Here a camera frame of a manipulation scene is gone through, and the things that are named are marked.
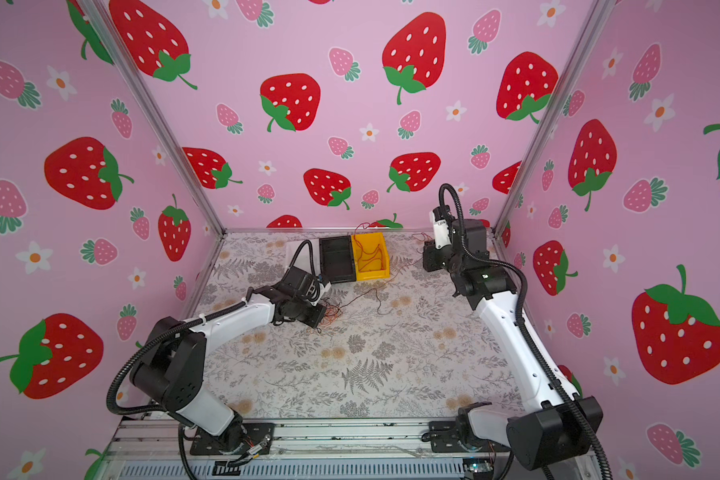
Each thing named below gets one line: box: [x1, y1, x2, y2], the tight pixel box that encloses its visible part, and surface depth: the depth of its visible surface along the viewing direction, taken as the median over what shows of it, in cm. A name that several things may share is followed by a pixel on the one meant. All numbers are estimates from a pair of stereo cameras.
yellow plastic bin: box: [351, 232, 390, 281], surface depth 110 cm
